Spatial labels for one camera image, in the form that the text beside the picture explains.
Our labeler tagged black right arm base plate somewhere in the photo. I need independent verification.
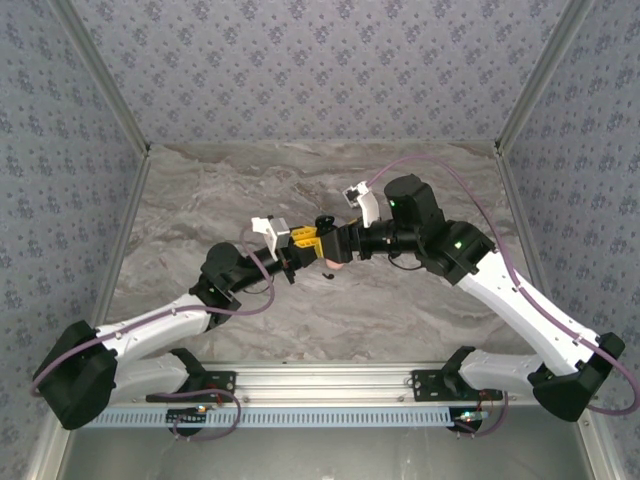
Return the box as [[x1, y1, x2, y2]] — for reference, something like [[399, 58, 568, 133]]
[[411, 369, 504, 403]]

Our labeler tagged aluminium table side rail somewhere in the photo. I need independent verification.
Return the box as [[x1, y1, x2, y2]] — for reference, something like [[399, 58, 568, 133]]
[[74, 149, 153, 366], [494, 144, 571, 364]]

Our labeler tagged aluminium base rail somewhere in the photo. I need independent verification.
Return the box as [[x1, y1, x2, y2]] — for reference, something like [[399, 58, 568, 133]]
[[54, 363, 599, 407]]

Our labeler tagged slotted pale blue cable duct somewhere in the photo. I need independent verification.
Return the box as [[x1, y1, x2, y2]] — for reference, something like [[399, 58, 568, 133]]
[[82, 408, 464, 429]]

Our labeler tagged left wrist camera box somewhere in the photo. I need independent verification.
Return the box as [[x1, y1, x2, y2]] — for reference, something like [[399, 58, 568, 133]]
[[250, 215, 292, 262]]

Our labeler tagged grey metal sheet panel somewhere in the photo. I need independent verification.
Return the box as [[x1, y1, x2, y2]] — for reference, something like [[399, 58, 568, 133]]
[[59, 424, 596, 480]]

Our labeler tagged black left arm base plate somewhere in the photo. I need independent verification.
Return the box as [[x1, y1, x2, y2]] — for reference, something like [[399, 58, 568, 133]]
[[145, 370, 237, 403]]

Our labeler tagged aluminium lower frame leg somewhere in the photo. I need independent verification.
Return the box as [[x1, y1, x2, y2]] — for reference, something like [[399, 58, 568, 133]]
[[573, 417, 626, 480], [24, 422, 76, 480]]

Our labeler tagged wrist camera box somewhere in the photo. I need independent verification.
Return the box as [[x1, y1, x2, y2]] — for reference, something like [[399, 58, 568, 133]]
[[250, 215, 292, 262], [342, 183, 382, 229]]

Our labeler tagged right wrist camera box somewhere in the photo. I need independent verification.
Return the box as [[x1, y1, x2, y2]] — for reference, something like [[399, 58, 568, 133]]
[[342, 183, 382, 229]]

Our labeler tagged aluminium frame post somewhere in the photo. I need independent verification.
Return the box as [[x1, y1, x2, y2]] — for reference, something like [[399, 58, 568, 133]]
[[49, 0, 153, 157], [493, 0, 597, 157]]

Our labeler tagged small circuit board with LED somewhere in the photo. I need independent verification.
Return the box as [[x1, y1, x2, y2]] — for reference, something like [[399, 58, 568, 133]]
[[167, 405, 209, 425], [452, 408, 489, 432]]

